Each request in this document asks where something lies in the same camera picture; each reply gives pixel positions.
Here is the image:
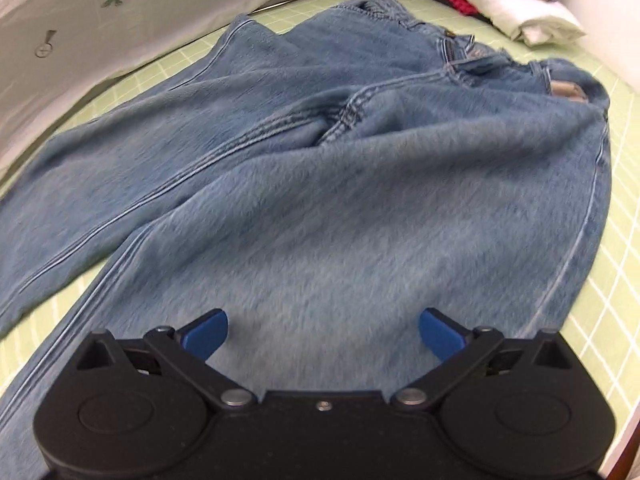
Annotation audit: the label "blue denim jeans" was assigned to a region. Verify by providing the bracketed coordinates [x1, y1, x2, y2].
[0, 0, 613, 480]

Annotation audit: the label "green grid cutting mat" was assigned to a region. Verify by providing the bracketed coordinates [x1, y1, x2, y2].
[0, 0, 640, 480]

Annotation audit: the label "carrot printed white sheet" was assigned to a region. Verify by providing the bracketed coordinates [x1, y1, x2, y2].
[0, 0, 416, 181]

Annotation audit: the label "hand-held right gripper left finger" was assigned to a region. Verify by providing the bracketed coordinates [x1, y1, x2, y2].
[75, 309, 258, 408]

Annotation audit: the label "white folded cloth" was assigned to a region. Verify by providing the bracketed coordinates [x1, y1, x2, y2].
[414, 0, 587, 47]

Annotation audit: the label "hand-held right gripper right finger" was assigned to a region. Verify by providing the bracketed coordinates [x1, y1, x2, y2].
[391, 307, 571, 408]

